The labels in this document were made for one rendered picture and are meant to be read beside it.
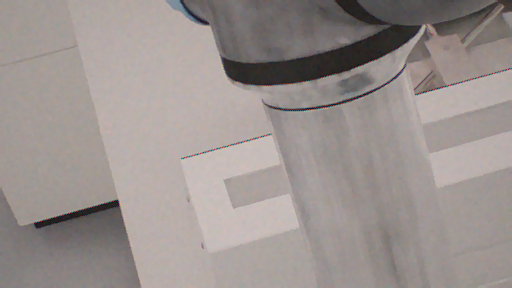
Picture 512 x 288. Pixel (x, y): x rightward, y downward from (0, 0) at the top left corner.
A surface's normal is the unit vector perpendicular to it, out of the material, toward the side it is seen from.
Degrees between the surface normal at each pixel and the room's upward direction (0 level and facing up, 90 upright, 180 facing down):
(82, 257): 0
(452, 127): 0
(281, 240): 90
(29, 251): 0
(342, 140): 58
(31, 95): 90
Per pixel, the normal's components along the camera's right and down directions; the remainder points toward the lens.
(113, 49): -0.04, -0.56
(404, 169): 0.59, 0.16
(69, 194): 0.29, 0.79
